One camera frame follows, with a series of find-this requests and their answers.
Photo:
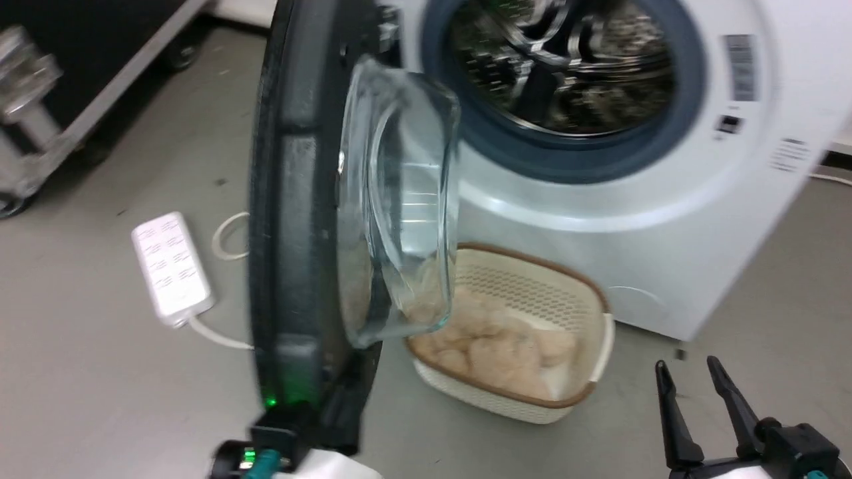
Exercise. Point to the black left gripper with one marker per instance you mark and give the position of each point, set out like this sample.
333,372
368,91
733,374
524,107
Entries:
286,432

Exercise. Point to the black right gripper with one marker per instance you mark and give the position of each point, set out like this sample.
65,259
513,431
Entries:
792,456

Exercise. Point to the black washing machine door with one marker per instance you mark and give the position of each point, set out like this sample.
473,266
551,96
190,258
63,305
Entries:
299,199

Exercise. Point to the white front-load washing machine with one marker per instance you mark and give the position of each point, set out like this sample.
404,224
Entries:
665,253

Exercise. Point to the grey rubber door gasket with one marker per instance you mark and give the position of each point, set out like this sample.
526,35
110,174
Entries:
689,100

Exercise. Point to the steel washing machine drum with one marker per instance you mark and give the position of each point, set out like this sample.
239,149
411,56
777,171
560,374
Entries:
566,73

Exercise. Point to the beige fluffy clothing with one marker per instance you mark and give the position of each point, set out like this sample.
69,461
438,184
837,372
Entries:
499,349

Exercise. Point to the cream plastic laundry basket, brown rim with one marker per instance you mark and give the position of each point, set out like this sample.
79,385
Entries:
532,279

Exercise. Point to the white power strip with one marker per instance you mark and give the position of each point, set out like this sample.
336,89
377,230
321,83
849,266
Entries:
171,266

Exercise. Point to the small black label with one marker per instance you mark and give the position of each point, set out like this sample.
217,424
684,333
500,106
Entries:
729,124

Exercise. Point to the barcode sticker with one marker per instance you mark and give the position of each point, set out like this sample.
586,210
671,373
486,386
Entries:
740,66

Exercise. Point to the black caster wheel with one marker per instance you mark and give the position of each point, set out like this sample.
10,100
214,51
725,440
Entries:
180,56
10,205

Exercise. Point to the shiny metal cylinder fixture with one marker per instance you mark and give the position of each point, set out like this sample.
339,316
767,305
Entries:
26,86

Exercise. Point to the black flight case, aluminium edges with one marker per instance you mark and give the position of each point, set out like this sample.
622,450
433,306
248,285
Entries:
60,46

